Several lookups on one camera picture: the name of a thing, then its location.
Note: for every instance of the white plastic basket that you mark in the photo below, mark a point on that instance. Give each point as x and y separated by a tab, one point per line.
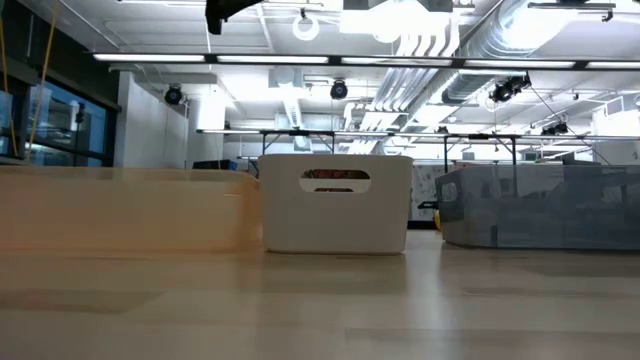
335	225

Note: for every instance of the glass window panel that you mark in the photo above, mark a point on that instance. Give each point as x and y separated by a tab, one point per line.
65	120

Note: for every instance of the black background table frame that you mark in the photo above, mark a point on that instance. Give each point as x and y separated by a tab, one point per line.
300	133
480	136

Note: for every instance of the dark red apple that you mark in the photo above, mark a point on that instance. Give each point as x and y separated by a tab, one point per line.
335	174

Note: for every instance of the distant LED light bar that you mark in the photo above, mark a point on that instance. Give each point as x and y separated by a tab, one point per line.
230	131

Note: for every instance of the grey plastic basket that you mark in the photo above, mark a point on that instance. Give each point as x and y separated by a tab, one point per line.
540	215

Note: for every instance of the white patterned panel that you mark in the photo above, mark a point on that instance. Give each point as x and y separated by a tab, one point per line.
422	190

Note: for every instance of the overhead LED light bar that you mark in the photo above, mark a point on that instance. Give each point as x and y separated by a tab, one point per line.
272	59

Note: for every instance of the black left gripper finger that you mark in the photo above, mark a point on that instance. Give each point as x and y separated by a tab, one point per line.
215	12

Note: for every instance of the orange translucent plastic basket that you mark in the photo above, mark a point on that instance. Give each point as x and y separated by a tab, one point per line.
125	210

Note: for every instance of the silver ventilation duct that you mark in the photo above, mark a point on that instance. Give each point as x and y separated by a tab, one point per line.
500	30

